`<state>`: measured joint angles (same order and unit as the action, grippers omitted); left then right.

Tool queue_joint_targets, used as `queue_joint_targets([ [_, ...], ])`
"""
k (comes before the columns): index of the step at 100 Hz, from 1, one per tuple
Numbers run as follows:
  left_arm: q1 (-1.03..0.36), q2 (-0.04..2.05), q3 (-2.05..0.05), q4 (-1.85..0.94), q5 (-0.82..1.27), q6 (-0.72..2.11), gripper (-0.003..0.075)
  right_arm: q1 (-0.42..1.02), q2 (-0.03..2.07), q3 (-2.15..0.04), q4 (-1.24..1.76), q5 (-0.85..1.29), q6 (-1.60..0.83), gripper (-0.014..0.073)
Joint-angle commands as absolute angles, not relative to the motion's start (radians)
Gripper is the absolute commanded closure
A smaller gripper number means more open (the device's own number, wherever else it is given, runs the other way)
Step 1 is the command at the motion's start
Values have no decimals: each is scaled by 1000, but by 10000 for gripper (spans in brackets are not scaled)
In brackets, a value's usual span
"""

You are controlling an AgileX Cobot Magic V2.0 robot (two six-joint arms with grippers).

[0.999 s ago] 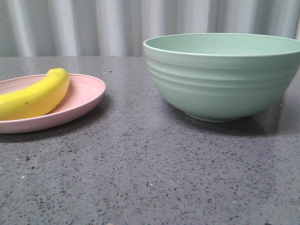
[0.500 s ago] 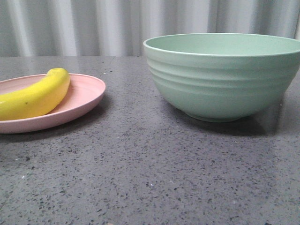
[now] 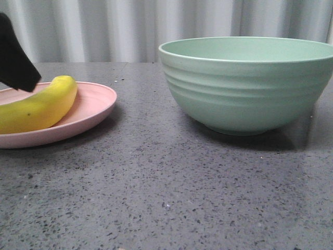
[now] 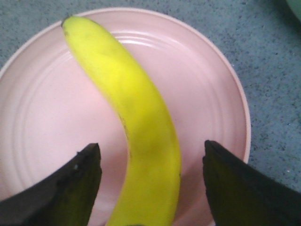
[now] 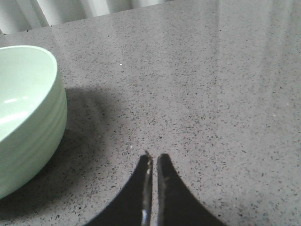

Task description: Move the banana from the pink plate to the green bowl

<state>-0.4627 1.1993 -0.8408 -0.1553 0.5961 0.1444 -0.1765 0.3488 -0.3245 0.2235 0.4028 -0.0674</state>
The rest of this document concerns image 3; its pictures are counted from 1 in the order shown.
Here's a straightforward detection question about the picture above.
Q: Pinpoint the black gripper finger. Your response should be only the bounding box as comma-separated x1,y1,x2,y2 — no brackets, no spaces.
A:
1,12,41,92

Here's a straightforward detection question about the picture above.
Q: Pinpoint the green ribbed bowl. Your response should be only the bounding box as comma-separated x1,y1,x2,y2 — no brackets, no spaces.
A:
159,36,332,135

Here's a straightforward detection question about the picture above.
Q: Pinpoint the yellow banana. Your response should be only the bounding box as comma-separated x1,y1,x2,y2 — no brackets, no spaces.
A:
1,76,78,134

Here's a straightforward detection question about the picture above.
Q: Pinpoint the pink plate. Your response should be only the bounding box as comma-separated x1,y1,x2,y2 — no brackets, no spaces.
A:
1,82,117,149

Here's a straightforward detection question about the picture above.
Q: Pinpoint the grey pleated curtain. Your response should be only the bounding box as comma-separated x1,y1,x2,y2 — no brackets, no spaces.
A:
1,1,332,63

